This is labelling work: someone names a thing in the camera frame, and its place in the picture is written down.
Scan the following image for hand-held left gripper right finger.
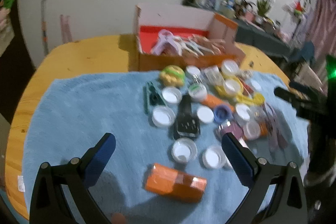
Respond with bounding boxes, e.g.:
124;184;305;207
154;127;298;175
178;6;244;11
221;132;307;224

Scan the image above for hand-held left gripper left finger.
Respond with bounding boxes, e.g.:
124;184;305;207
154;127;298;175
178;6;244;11
29;133;116;224

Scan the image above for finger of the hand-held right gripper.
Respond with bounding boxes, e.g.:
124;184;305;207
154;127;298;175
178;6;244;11
289;81;326;99
274;87;319;120

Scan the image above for orange taped packet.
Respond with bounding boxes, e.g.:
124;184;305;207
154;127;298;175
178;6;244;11
145;163;207;203

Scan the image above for orange cardboard box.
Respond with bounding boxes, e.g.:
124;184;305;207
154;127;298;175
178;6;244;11
135;4;246;72

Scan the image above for yellow plastic tongs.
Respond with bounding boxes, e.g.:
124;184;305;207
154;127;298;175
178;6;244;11
214;77;265;109

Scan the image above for purple nail polish bottle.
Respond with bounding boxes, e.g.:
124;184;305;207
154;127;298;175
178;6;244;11
217;120;244;142

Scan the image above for blue garment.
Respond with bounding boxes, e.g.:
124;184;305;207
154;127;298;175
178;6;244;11
287;42;315;64

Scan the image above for red brown toy sausage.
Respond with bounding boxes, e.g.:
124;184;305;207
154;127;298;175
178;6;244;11
240;80;254;94

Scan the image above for grey print white cap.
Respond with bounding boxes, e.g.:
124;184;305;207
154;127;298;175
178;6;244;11
235;104;251;122

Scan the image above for blue swirl bottle cap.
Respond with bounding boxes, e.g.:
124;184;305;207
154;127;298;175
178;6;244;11
213;105;234;122

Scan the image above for blue fluffy towel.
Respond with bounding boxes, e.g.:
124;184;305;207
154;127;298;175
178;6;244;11
23;70;310;224

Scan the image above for dark green covered side table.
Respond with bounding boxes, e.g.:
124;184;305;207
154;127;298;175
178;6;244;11
235;18;293;58

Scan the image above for orange toy carrot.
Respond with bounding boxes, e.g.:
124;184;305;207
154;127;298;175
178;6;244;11
201;94;234;111

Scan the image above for black nail polish bottle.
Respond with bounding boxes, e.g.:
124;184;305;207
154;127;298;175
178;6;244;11
173;95;201;139

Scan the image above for pink curtain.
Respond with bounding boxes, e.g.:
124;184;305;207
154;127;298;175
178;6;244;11
308;0;336;56

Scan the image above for clear plastic blister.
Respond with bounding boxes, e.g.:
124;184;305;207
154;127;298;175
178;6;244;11
205;67;223;83

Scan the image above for teal clothes peg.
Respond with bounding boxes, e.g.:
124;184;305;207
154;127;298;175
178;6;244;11
143;81;167;114

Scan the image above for green label white cap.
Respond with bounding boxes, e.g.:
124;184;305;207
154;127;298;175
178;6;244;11
188;84;208;102

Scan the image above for red green hanging ornament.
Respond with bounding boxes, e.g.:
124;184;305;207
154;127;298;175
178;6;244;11
285;0;307;18

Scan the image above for potted green plant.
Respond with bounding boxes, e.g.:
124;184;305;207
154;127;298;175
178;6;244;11
256;0;276;17

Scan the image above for pile of white plastic caps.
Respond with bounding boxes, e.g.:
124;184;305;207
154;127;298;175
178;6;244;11
161;59;263;123

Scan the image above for yellow green toy turtle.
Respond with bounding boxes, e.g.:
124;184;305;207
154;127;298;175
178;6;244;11
159;65;185;87

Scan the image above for row of bottles and jars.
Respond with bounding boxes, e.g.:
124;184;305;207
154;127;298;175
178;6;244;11
193;0;263;22

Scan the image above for orange white striped pole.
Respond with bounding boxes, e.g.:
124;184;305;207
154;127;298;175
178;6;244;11
41;0;49;55

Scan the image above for colourful wall poster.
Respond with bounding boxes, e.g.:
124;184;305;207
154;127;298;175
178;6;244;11
0;0;16;56

